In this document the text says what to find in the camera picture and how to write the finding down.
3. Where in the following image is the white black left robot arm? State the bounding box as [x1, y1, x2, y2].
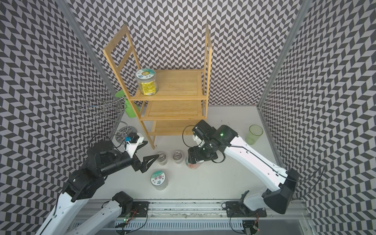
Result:
[37, 140, 158, 235]

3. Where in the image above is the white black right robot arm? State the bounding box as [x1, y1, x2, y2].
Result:
[188, 119, 300, 214]

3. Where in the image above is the green spray bottle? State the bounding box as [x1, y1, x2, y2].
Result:
[115, 90, 136, 118]

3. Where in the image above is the jar with pink flower lid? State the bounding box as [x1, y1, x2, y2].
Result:
[150, 170, 168, 191]

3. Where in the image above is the small foil-lid cup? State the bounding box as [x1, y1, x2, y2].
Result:
[172, 150, 184, 164]
[156, 152, 167, 165]

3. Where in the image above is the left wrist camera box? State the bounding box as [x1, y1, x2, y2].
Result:
[125, 132, 144, 158]

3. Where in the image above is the jar with strawberry lid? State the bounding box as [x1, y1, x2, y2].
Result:
[185, 157, 204, 169]

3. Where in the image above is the bamboo three-tier shelf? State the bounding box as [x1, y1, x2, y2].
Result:
[103, 24, 213, 149]

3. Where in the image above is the chrome wire cup rack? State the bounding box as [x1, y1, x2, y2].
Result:
[77, 91, 137, 145]

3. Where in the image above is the small foil-lid cup middle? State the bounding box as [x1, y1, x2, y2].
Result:
[172, 150, 184, 164]

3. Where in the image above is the sunflower seed jar yellow label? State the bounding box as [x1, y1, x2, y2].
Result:
[136, 69, 158, 96]

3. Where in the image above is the green translucent plastic cup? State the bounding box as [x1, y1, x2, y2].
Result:
[245, 124, 263, 145]

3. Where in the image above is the small foil-lid cup left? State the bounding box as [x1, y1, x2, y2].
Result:
[156, 152, 167, 165]

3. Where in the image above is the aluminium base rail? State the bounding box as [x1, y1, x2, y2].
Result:
[55, 199, 319, 235]

